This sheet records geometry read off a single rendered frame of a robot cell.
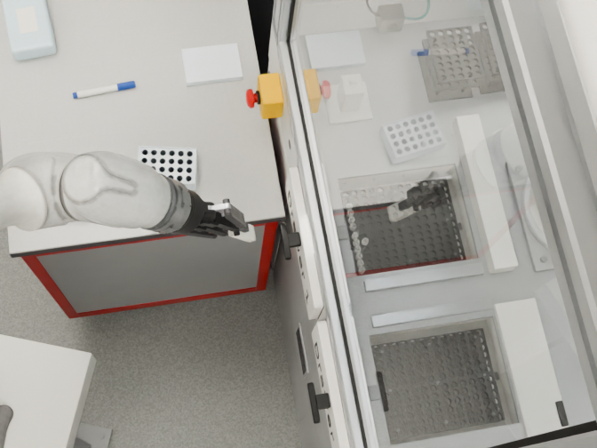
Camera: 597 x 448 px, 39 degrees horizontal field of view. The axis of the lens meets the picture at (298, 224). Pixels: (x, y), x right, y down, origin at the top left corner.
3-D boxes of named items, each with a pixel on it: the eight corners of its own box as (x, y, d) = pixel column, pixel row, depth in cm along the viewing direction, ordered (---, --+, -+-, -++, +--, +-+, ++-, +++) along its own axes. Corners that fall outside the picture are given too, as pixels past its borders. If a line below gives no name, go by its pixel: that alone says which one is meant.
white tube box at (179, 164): (137, 188, 182) (135, 182, 179) (139, 152, 185) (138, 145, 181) (195, 190, 183) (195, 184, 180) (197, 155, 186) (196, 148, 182)
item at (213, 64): (187, 86, 191) (186, 83, 189) (181, 52, 194) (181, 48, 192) (242, 79, 193) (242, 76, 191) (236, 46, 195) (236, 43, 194)
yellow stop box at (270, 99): (258, 120, 181) (259, 105, 174) (253, 90, 183) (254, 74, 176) (282, 117, 182) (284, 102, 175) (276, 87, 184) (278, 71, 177)
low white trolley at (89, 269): (71, 330, 247) (8, 253, 175) (53, 136, 266) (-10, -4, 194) (268, 300, 255) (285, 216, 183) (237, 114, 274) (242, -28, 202)
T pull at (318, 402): (314, 424, 156) (314, 423, 154) (306, 383, 158) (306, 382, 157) (332, 420, 156) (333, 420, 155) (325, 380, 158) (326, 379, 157)
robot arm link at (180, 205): (176, 219, 129) (199, 226, 134) (168, 164, 132) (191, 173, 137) (130, 236, 133) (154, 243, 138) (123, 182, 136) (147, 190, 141)
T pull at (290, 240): (284, 260, 165) (285, 259, 164) (278, 224, 168) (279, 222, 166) (303, 258, 166) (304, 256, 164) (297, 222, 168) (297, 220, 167)
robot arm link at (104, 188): (181, 168, 130) (117, 164, 137) (112, 140, 117) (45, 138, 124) (168, 236, 129) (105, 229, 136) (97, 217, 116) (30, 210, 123)
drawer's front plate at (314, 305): (308, 320, 170) (314, 308, 160) (284, 187, 179) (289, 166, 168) (317, 319, 170) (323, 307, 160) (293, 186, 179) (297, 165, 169)
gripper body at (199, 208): (154, 237, 138) (188, 246, 146) (195, 221, 134) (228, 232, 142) (148, 194, 140) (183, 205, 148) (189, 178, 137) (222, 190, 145)
